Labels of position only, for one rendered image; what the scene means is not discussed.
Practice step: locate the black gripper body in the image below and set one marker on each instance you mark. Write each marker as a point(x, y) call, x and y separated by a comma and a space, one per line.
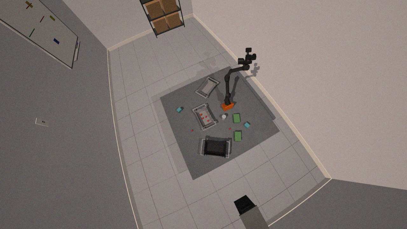
point(247, 51)

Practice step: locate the green rectangular block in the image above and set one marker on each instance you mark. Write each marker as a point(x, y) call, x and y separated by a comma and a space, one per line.
point(237, 136)
point(236, 118)

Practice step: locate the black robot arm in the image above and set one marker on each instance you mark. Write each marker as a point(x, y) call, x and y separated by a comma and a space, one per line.
point(243, 68)

